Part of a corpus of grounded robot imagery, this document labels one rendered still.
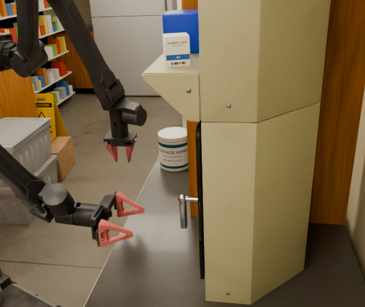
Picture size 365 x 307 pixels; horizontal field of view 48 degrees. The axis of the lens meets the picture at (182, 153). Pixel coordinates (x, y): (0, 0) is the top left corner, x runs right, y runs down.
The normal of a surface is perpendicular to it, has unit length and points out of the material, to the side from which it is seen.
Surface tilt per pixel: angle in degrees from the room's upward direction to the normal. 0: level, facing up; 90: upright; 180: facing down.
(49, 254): 0
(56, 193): 32
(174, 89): 90
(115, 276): 0
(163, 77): 90
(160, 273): 0
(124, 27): 90
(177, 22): 90
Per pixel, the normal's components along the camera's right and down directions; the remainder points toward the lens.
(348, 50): -0.15, 0.41
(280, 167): 0.58, 0.31
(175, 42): 0.13, 0.40
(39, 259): -0.04, -0.91
